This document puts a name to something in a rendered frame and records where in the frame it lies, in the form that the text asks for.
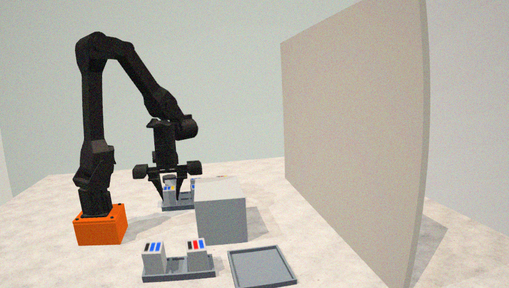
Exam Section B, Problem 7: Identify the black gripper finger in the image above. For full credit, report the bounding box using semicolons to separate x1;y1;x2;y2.
176;174;187;200
148;174;163;200

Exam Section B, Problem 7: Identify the large beige panel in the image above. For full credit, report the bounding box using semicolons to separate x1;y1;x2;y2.
280;0;430;288

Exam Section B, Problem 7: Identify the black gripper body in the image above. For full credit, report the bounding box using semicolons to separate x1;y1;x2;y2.
132;143;202;179

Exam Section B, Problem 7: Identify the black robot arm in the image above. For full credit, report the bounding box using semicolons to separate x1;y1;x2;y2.
73;31;199;218

